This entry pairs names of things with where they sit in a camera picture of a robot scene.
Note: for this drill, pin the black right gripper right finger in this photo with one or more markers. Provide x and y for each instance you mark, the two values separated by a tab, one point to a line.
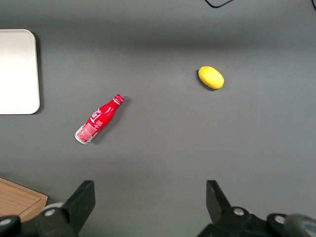
217	205

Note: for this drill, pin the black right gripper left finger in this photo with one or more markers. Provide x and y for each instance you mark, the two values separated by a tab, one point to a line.
79	205

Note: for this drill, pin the white rectangular tray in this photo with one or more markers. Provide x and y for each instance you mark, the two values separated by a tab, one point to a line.
17	71

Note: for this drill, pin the wooden drawer cabinet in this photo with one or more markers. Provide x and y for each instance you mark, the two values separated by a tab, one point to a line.
17	197

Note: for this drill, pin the red cola bottle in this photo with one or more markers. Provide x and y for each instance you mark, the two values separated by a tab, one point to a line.
98	118

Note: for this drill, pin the yellow lemon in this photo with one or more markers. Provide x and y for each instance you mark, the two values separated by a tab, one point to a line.
211	77

